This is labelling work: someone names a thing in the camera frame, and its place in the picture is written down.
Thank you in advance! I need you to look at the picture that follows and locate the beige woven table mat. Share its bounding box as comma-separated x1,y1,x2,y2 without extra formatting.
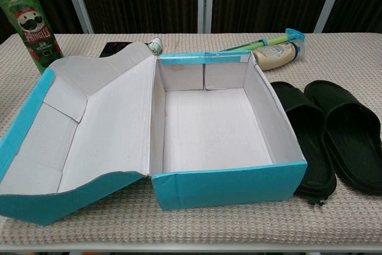
0,32,382,245

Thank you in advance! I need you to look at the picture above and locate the beige mayonnaise squeeze bottle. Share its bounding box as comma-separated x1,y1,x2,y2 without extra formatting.
252,41,307,72

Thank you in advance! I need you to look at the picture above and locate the black rubber slipper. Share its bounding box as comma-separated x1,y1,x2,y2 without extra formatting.
304,79,382,196
270,81,338,207

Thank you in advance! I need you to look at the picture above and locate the green blue toy water pump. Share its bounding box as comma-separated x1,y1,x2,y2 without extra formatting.
219,27,306,53

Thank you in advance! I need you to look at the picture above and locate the black printed card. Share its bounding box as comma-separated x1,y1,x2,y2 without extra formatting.
99,41,132,58

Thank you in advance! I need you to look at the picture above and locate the light blue cardboard shoe box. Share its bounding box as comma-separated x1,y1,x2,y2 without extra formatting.
0,42,308,226

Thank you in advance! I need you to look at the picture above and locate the green Pringles can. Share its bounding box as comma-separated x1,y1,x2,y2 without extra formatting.
0,0,64,74

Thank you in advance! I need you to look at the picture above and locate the small white green bottle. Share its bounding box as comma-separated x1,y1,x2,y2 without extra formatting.
148,37,164,56

